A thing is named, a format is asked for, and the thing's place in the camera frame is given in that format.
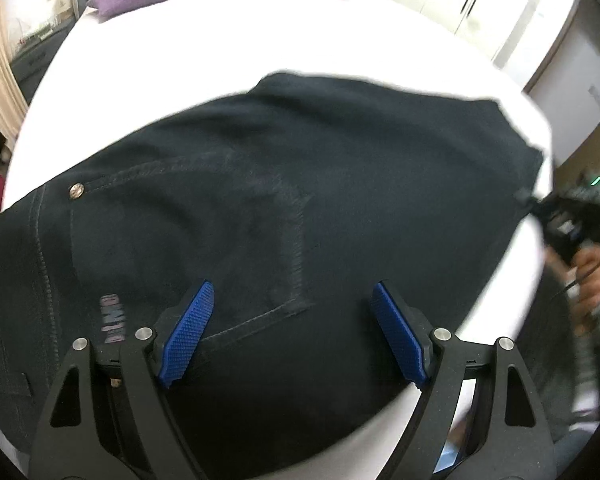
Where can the white wardrobe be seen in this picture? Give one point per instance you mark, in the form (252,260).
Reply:
(484,5)

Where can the black pants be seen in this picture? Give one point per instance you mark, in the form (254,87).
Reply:
(280,240)

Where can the person's right hand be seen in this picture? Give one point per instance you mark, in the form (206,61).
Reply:
(594,285)

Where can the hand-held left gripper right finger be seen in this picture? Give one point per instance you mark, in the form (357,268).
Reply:
(397,330)

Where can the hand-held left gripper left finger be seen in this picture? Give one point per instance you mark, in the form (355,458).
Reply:
(187,330)

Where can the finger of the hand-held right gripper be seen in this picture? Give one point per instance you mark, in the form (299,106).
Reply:
(528,202)

